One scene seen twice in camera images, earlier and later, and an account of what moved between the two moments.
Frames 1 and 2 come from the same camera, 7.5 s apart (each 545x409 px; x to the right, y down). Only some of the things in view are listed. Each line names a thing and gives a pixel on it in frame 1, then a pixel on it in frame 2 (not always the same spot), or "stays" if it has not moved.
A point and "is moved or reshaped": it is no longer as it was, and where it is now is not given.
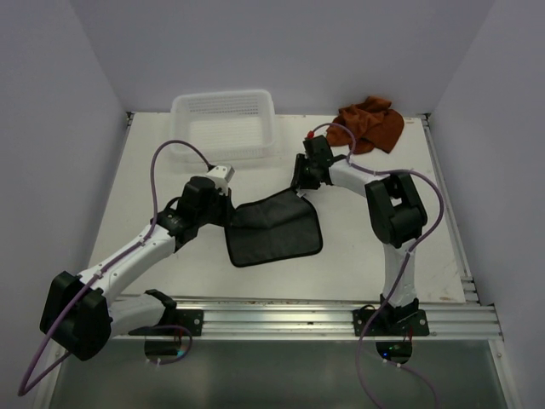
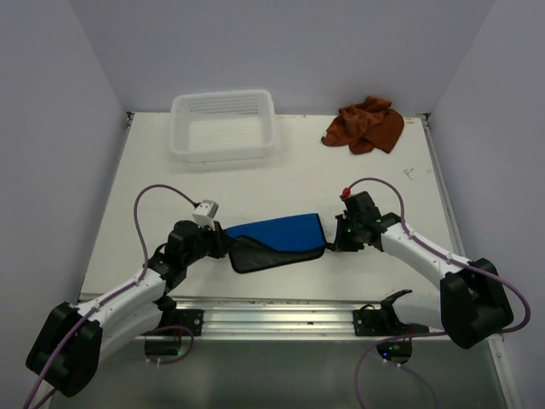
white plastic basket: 222,125 stays
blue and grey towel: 280,226 is moved or reshaped
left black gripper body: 217,212 to 208,242
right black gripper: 299,180 to 341,244
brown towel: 375,125 stays
